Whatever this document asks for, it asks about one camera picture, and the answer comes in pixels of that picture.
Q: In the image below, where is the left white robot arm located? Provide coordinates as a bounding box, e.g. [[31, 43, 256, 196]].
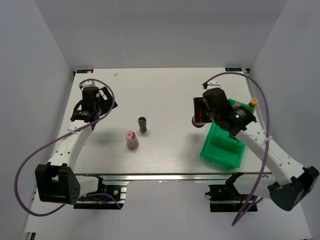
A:
[[35, 78, 117, 205]]

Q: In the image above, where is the blue corner label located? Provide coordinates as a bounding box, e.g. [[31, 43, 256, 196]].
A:
[[224, 67, 243, 72], [75, 69, 94, 74]]

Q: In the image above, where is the blue corner label right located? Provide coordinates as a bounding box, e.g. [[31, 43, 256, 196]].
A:
[[224, 67, 243, 72]]

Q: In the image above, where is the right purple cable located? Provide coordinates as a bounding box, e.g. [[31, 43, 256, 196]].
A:
[[202, 72, 270, 227]]

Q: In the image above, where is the purple cable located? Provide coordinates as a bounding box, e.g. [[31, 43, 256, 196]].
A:
[[14, 78, 116, 216], [202, 72, 270, 227]]

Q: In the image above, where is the pink-lid spice jar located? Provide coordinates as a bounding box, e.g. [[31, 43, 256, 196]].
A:
[[125, 130, 139, 151]]

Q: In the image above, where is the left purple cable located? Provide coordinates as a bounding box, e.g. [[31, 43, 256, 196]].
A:
[[14, 78, 116, 216]]

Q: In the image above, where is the blue corner label left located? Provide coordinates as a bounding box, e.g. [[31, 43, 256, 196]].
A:
[[75, 69, 94, 74]]

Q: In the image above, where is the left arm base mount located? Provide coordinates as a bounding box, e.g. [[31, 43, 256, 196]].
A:
[[73, 177, 128, 210]]

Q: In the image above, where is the black-cap pepper shaker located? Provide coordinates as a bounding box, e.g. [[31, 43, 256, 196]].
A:
[[138, 116, 147, 134]]

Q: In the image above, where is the red-lid jar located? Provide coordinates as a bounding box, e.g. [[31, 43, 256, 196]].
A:
[[191, 115, 206, 128]]

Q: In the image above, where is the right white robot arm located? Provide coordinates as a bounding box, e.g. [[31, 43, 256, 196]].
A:
[[193, 88, 320, 211]]

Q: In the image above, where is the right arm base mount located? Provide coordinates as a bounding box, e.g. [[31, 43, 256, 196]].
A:
[[204, 172, 257, 213]]

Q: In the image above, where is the tall yellow-cap sauce bottle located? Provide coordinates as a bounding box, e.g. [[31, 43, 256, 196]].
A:
[[245, 98, 259, 113]]

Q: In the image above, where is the green plastic bin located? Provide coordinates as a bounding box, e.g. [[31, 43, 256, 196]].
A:
[[199, 107, 246, 170]]

